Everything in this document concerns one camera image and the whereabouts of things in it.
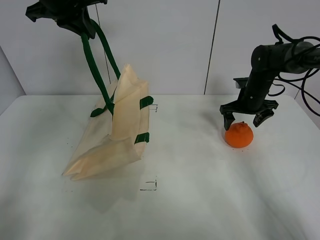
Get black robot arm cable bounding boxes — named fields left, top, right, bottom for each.
left=267, top=23, right=320, bottom=115

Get orange citrus fruit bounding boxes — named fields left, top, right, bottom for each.
left=224, top=121, right=254, bottom=148

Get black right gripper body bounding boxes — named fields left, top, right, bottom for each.
left=220, top=71, right=279, bottom=115

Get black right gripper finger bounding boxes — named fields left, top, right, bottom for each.
left=253, top=109, right=274, bottom=127
left=222, top=112, right=235, bottom=131

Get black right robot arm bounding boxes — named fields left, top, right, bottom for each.
left=219, top=41, right=320, bottom=130

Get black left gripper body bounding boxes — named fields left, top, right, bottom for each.
left=25, top=0, right=108, bottom=39

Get cream linen bag green handles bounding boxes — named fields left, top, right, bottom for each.
left=63, top=20, right=154, bottom=181

